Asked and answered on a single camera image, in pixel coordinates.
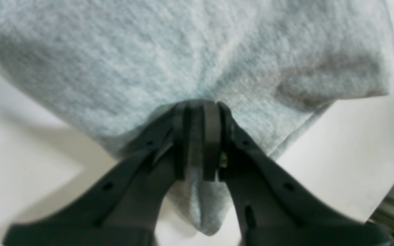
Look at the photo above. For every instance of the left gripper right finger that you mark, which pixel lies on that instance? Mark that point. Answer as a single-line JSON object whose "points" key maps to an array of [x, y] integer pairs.
{"points": [[272, 207]]}

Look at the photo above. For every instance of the grey t-shirt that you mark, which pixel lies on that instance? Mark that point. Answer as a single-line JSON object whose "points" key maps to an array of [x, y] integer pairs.
{"points": [[109, 67]]}

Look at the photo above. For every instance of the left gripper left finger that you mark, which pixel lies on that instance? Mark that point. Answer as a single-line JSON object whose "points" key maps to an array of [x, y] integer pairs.
{"points": [[122, 208]]}

